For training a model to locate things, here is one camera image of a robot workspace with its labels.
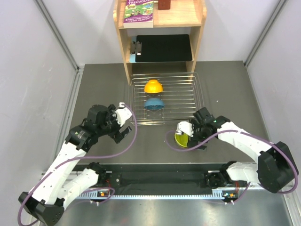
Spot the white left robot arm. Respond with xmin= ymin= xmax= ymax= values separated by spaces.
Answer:
xmin=18 ymin=102 xmax=135 ymax=226

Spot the green bowl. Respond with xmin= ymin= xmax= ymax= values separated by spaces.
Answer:
xmin=174 ymin=133 xmax=190 ymax=148

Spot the wooden shelf unit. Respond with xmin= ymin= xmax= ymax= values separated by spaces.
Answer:
xmin=113 ymin=0 xmax=207 ymax=83

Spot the orange bowl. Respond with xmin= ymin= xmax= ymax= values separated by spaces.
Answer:
xmin=144 ymin=80 xmax=163 ymax=94

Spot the metal wire dish rack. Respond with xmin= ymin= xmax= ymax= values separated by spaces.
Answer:
xmin=127 ymin=72 xmax=204 ymax=126

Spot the blue bowl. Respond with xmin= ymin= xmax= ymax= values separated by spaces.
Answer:
xmin=144 ymin=97 xmax=165 ymax=110

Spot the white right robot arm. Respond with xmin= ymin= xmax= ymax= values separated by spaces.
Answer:
xmin=189 ymin=107 xmax=299 ymax=193

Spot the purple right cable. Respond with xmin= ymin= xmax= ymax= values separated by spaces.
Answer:
xmin=164 ymin=129 xmax=300 ymax=204

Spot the black clipboard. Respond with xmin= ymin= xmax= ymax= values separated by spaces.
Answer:
xmin=128 ymin=34 xmax=193 ymax=63

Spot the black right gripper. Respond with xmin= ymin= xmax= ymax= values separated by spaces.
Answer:
xmin=187 ymin=119 xmax=209 ymax=151

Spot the purple book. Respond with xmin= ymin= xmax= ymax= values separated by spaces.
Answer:
xmin=123 ymin=0 xmax=154 ymax=28

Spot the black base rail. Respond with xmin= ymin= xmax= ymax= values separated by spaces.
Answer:
xmin=70 ymin=162 xmax=259 ymax=196

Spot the purple cable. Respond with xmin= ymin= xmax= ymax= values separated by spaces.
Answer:
xmin=164 ymin=129 xmax=300 ymax=204
xmin=17 ymin=103 xmax=138 ymax=226

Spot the brown block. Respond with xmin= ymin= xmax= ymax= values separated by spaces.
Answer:
xmin=158 ymin=0 xmax=171 ymax=10

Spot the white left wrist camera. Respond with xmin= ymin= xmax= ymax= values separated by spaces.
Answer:
xmin=115 ymin=102 xmax=133 ymax=127

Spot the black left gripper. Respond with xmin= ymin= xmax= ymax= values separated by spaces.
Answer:
xmin=97 ymin=105 xmax=131 ymax=143

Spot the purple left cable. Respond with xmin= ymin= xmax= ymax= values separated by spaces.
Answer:
xmin=17 ymin=103 xmax=138 ymax=226

